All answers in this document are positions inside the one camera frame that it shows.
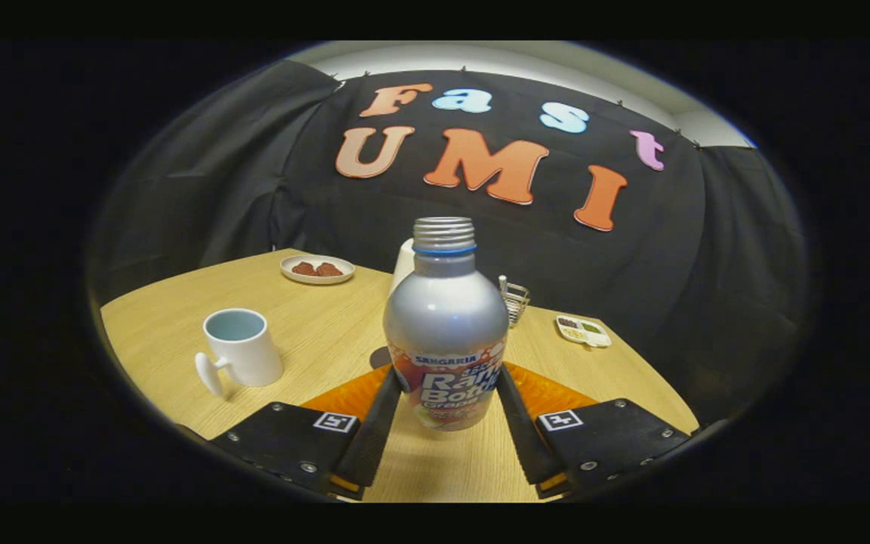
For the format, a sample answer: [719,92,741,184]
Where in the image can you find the silver juice bottle red label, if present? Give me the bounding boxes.
[382,217,510,432]

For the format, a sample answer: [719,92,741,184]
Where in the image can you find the metal wire basket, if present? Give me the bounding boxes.
[498,276,532,329]

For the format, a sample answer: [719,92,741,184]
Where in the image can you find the white divided condiment dish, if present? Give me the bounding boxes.
[555,315,612,349]

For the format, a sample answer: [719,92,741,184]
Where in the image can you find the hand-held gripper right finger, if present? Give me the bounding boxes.
[495,361,696,501]

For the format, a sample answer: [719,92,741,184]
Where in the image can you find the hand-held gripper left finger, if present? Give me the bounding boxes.
[178,363,406,501]

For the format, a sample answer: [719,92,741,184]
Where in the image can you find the white cup blue inside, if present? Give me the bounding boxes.
[195,308,285,400]

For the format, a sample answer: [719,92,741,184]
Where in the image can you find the white round plate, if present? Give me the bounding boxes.
[280,255,356,286]

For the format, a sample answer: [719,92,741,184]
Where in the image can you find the white toaster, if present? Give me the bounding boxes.
[390,239,416,297]

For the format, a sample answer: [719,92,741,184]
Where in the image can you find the wooden table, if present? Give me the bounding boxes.
[100,248,700,503]

